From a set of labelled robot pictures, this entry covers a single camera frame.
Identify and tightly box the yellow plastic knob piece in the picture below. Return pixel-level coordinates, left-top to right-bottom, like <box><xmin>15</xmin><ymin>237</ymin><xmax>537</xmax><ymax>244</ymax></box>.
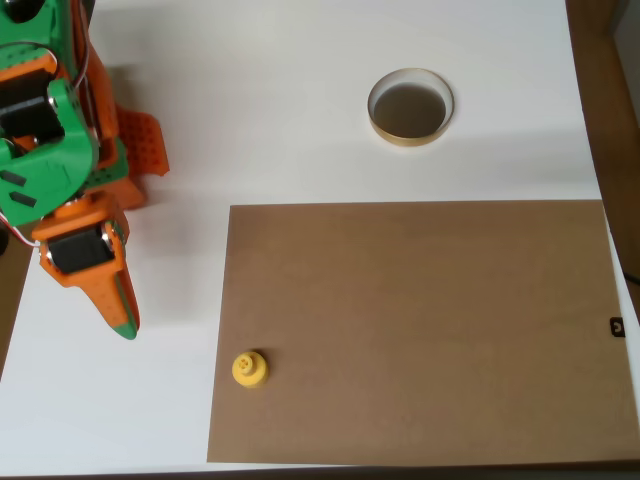
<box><xmin>230</xmin><ymin>349</ymin><xmax>270</xmax><ymax>392</ymax></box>

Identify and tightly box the orange and green robot base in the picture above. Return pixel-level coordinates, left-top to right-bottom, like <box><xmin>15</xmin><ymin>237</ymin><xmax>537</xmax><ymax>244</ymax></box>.
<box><xmin>82</xmin><ymin>104</ymin><xmax>172</xmax><ymax>212</ymax></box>

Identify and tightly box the round gold-rimmed shallow bowl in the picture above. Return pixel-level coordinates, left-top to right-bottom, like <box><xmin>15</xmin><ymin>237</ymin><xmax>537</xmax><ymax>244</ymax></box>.
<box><xmin>366</xmin><ymin>67</ymin><xmax>457</xmax><ymax>149</ymax></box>

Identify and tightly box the white base board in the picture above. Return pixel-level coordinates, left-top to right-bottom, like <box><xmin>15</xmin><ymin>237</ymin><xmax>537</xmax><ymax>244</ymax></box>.
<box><xmin>0</xmin><ymin>0</ymin><xmax>640</xmax><ymax>476</ymax></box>

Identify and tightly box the brown rectangular board mat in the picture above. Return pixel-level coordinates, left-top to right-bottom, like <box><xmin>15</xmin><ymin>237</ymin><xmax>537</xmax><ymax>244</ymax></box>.
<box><xmin>206</xmin><ymin>198</ymin><xmax>640</xmax><ymax>464</ymax></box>

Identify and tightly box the white red servo cable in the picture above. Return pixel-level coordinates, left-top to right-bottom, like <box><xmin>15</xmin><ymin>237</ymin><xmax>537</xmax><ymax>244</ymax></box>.
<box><xmin>0</xmin><ymin>213</ymin><xmax>42</xmax><ymax>250</ymax></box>

